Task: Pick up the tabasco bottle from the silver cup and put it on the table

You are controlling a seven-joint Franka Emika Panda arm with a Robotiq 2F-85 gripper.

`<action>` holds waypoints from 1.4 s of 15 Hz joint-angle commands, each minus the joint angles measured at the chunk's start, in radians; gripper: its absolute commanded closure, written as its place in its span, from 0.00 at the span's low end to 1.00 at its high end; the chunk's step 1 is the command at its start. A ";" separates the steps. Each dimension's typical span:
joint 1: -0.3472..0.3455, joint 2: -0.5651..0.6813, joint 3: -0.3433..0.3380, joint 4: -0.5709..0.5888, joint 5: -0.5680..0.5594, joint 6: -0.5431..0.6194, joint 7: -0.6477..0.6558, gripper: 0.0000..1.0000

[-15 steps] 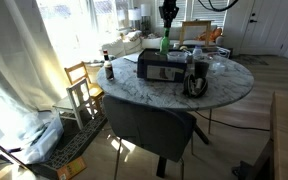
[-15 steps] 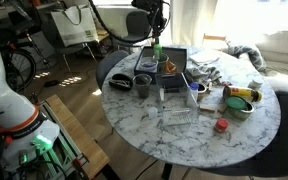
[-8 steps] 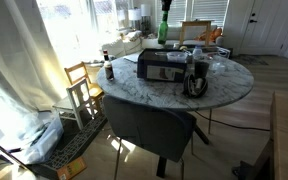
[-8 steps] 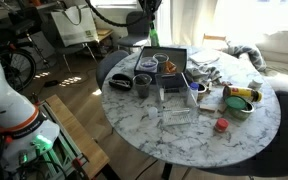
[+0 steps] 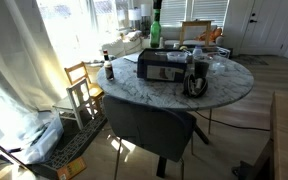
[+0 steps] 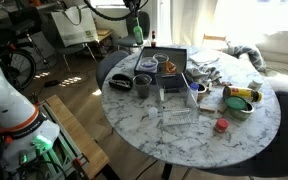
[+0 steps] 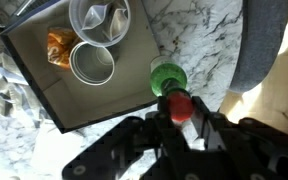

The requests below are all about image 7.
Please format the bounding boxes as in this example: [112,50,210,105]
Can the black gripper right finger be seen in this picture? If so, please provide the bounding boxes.
[190,95,229,152]

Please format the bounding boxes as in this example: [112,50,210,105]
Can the orange snack bag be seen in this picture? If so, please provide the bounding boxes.
[46,26,82,71]

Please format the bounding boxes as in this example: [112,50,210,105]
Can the crinkled silver foil wrap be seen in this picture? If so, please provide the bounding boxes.
[0,49,52,128]

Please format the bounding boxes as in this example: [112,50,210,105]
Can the clear plastic tub with bags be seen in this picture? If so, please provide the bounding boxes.
[68,0,132,48]

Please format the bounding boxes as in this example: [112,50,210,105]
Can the silver metal cup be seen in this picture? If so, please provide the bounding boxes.
[69,41,116,87]

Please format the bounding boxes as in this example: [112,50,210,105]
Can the cardboard box with dark rim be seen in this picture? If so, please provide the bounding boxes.
[0,0,162,135]

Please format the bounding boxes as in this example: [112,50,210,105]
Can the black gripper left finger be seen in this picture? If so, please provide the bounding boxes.
[156,95,192,152]

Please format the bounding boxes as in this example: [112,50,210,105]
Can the green tabasco bottle red cap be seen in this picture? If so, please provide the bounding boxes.
[149,55,195,124]

